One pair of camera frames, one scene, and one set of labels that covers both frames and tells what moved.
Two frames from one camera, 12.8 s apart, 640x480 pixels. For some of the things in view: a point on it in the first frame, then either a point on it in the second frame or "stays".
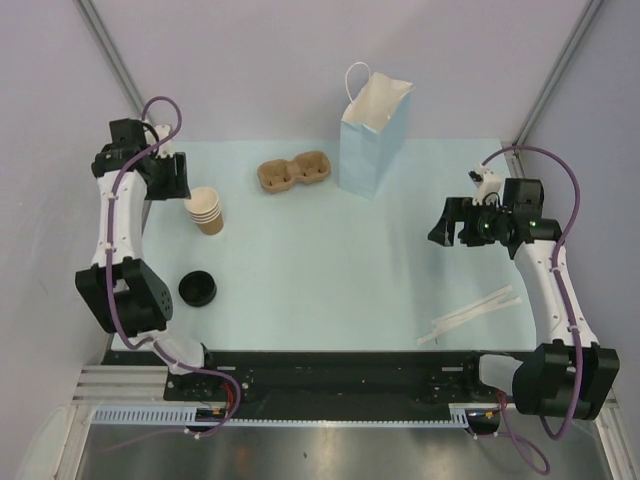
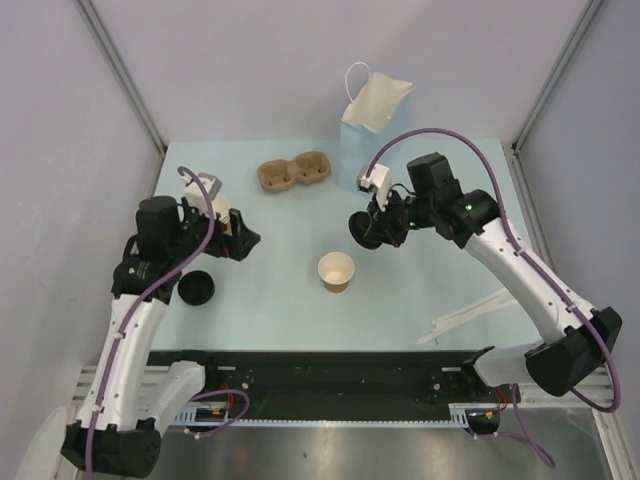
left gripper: [176, 187] -> [235, 246]
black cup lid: [197, 288] stays
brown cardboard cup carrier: [279, 175] stays
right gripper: [454, 211] -> [382, 221]
